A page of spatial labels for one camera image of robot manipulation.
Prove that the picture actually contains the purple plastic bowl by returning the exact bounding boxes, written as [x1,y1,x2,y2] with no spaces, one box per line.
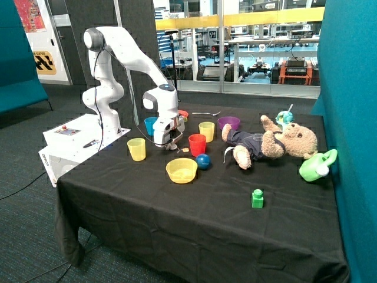
[217,116,240,130]

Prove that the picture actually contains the yellow cup front left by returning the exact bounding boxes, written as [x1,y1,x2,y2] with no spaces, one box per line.
[127,138,146,162]

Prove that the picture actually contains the yellow cup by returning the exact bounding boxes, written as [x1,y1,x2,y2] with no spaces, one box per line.
[199,121,215,143]
[127,138,146,162]

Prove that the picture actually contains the blue plastic cup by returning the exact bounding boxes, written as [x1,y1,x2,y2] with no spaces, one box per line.
[144,117,158,136]

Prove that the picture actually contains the orange tag tea bag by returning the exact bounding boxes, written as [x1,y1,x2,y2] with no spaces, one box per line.
[177,147,190,153]

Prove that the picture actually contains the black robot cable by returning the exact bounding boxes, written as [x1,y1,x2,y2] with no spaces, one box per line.
[93,47,161,148]

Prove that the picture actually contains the green toy block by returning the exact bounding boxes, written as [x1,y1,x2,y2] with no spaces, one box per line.
[251,189,264,209]

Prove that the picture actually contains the green toy watering can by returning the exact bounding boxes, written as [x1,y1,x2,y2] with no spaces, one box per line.
[299,149,338,182]

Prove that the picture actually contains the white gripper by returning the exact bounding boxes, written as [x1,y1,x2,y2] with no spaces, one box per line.
[153,116,185,150]

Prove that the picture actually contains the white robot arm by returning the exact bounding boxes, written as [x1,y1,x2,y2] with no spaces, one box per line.
[82,27,185,150]

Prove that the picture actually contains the teal partition panel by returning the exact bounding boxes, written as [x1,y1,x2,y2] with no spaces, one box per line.
[312,1,376,282]

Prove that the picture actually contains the brown teddy bear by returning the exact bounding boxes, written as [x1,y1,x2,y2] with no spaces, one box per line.
[221,115,318,170]

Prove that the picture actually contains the yellow plastic bowl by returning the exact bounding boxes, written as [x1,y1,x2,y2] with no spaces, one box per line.
[166,158,198,184]

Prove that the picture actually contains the blue ball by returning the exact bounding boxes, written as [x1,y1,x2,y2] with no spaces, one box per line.
[196,153,211,170]

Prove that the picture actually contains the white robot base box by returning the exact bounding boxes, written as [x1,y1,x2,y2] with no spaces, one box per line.
[39,114,130,187]

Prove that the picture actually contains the red poster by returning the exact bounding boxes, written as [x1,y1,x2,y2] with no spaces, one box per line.
[14,0,47,33]

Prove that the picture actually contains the black tablecloth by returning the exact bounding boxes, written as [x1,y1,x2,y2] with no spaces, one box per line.
[54,103,350,283]

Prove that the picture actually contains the yellow black sign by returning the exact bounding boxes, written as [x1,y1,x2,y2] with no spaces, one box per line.
[33,51,57,75]

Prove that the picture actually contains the yellow cup back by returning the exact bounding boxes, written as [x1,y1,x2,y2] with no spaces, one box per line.
[199,121,215,143]

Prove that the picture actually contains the teal sippy cup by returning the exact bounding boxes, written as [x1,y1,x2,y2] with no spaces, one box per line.
[275,104,294,130]

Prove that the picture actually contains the teal sofa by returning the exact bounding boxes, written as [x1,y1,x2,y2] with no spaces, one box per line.
[1,0,49,114]

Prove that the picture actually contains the metal spoon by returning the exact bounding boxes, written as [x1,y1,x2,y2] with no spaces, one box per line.
[192,111,221,116]

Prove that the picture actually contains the red plastic cup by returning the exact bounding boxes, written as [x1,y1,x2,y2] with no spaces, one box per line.
[188,134,206,157]

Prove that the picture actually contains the red plastic plate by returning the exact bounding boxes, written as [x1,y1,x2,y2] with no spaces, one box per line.
[178,110,189,118]

